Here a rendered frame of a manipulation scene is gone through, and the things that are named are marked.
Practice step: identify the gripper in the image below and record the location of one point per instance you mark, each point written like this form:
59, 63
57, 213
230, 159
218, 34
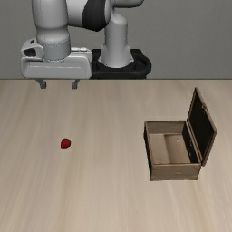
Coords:
57, 67

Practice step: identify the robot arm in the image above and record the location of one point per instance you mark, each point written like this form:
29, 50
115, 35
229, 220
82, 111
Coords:
116, 39

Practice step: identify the red strawberry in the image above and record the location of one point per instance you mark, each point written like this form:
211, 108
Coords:
65, 143

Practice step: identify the wooden box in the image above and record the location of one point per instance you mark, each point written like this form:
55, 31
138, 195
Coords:
172, 151

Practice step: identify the wooden box lid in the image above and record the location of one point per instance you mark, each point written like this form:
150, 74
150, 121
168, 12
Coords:
201, 127

